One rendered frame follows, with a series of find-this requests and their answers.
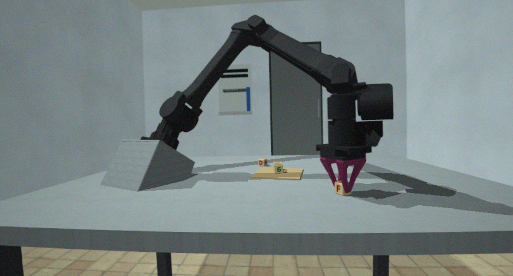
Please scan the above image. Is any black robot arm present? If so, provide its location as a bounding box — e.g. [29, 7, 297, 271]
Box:
[141, 15, 393, 150]

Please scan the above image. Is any tan flat mat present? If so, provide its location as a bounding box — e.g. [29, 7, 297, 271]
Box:
[250, 168, 303, 180]

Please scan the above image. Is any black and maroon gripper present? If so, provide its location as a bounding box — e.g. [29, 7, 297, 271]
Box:
[316, 119, 371, 193]

